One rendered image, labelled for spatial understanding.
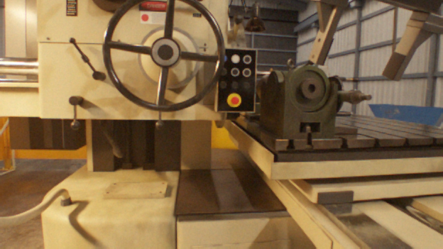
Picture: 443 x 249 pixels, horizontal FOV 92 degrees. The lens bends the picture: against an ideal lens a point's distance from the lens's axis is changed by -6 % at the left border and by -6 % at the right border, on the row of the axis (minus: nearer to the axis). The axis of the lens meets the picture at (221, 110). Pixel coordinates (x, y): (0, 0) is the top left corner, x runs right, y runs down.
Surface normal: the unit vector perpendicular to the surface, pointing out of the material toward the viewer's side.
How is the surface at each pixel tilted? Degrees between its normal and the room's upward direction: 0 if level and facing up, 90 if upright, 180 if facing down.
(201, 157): 90
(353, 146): 90
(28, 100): 90
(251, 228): 90
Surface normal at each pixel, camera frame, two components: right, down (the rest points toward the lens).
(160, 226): 0.13, 0.09
